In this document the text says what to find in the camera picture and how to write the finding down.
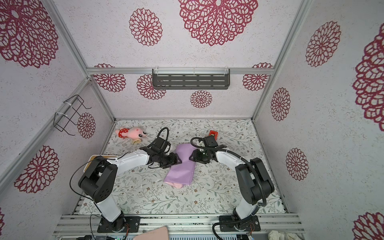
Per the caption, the pink cloth at bottom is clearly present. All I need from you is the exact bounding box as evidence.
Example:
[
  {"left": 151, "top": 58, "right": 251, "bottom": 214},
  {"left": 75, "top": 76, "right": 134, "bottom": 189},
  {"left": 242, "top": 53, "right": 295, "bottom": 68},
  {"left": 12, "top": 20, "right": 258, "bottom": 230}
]
[{"left": 133, "top": 226, "right": 170, "bottom": 240}]

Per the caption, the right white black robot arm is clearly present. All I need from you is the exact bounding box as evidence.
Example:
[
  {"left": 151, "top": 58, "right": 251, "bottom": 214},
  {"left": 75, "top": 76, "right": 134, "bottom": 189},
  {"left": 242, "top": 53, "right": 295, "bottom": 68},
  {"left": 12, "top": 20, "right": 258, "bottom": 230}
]
[{"left": 190, "top": 136, "right": 275, "bottom": 221}]

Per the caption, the pink wrapping paper sheet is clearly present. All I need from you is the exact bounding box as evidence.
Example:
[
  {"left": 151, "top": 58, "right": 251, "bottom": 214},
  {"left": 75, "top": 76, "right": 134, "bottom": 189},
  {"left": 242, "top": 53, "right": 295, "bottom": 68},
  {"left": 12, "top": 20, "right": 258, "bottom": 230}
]
[{"left": 164, "top": 144, "right": 196, "bottom": 189}]

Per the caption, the pink plush toy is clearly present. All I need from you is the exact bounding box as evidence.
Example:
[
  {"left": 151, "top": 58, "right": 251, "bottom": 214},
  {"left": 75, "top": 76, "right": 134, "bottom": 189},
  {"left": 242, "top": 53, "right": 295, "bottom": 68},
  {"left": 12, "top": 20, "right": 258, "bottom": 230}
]
[{"left": 115, "top": 127, "right": 147, "bottom": 140}]

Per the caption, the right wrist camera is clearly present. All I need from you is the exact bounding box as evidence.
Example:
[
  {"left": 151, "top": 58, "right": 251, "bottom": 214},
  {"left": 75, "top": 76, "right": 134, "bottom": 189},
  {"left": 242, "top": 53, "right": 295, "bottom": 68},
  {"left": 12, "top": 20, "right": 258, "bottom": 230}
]
[{"left": 203, "top": 135, "right": 219, "bottom": 148}]

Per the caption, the black wire wall rack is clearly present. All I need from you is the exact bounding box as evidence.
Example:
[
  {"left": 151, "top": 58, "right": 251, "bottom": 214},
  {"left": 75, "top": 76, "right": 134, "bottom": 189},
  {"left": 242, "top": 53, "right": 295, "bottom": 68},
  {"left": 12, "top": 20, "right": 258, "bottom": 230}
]
[{"left": 53, "top": 95, "right": 91, "bottom": 136}]

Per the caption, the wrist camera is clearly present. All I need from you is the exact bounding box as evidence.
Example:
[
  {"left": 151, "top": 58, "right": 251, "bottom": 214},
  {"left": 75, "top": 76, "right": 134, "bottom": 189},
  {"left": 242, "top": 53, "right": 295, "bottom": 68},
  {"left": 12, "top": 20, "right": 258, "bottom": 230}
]
[
  {"left": 152, "top": 138, "right": 171, "bottom": 153},
  {"left": 203, "top": 135, "right": 219, "bottom": 148}
]

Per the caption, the white cloth bottom right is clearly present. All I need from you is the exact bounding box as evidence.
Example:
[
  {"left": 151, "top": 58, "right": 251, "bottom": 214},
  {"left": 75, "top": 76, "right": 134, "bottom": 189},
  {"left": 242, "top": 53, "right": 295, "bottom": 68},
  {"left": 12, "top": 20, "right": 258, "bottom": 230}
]
[{"left": 268, "top": 230, "right": 303, "bottom": 240}]

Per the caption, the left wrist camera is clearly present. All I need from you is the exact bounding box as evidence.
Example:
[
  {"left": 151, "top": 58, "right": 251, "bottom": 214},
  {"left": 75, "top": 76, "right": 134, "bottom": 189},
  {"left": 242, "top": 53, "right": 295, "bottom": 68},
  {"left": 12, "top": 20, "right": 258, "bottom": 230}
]
[{"left": 152, "top": 138, "right": 171, "bottom": 153}]

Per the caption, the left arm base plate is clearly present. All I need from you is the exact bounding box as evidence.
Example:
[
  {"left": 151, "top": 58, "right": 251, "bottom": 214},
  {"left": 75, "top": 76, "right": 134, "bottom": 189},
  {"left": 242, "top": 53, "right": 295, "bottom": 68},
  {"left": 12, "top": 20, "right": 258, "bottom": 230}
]
[{"left": 97, "top": 217, "right": 141, "bottom": 233}]

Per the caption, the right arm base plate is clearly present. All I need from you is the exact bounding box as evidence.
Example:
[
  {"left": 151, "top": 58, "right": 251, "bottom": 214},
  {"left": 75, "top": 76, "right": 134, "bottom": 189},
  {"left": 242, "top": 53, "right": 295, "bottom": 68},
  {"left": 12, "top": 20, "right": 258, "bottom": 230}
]
[{"left": 219, "top": 215, "right": 261, "bottom": 232}]

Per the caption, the grey wall shelf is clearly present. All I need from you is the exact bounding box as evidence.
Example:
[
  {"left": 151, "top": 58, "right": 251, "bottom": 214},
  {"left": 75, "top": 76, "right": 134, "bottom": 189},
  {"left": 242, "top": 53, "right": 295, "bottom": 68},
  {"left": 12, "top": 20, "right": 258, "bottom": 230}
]
[{"left": 152, "top": 69, "right": 231, "bottom": 90}]

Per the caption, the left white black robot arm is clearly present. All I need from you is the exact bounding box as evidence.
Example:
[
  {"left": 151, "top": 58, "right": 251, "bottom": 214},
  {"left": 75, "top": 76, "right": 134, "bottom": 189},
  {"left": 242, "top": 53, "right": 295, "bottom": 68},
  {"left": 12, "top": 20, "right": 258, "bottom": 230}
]
[{"left": 78, "top": 127, "right": 182, "bottom": 225}]

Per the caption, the red tape dispenser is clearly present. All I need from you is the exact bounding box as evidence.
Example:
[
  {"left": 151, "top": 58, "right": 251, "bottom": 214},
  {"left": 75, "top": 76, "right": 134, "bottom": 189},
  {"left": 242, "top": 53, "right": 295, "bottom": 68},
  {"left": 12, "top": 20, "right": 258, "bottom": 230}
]
[{"left": 209, "top": 130, "right": 218, "bottom": 140}]

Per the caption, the white wooden tissue box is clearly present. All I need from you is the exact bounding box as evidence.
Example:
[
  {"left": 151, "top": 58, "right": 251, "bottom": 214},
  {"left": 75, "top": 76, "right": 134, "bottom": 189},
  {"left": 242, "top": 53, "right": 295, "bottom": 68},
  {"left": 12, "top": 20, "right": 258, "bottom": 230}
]
[{"left": 83, "top": 155, "right": 118, "bottom": 173}]

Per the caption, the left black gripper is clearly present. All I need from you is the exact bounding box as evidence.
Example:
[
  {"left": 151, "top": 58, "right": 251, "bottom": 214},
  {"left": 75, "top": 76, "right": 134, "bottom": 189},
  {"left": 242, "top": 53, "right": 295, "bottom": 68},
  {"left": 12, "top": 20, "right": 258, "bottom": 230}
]
[{"left": 158, "top": 152, "right": 182, "bottom": 170}]

